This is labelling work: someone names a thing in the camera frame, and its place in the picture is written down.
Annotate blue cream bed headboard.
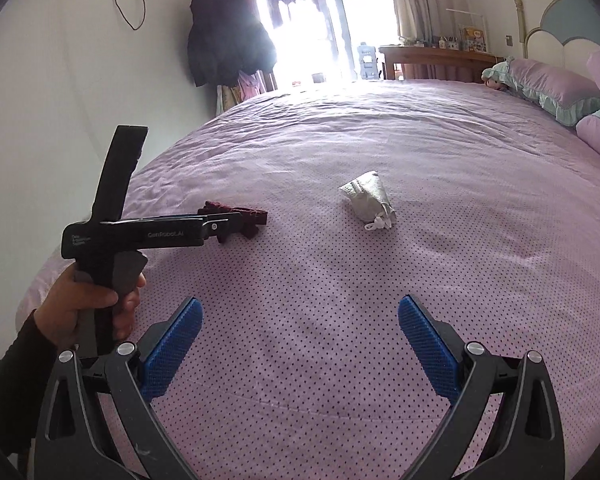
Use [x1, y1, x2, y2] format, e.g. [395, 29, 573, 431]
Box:
[514, 0, 600, 58]

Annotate person's left forearm black sleeve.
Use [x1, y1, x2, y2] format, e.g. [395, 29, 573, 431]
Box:
[0, 315, 57, 479]

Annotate colourful box on desk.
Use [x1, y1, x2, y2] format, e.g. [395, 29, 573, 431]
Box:
[462, 26, 488, 53]

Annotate grey white pouch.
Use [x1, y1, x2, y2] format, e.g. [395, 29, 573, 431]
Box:
[339, 170, 396, 231]

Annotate purple dotted bed sheet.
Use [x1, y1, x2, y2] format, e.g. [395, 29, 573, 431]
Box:
[124, 81, 600, 479]

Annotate person's left hand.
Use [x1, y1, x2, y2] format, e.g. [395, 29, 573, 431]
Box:
[33, 264, 146, 350]

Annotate dark red cloth scrunchie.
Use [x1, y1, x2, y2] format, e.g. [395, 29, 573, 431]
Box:
[197, 200, 268, 244]

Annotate sliding glass balcony door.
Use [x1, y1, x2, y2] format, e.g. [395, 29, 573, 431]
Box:
[256, 0, 396, 88]

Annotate dark coats hanging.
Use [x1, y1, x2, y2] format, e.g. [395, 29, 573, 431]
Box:
[186, 0, 276, 87]

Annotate wooden desk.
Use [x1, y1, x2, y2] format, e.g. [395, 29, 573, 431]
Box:
[379, 46, 503, 84]

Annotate purple pillow with teal frill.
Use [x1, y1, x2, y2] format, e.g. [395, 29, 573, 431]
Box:
[481, 58, 600, 128]

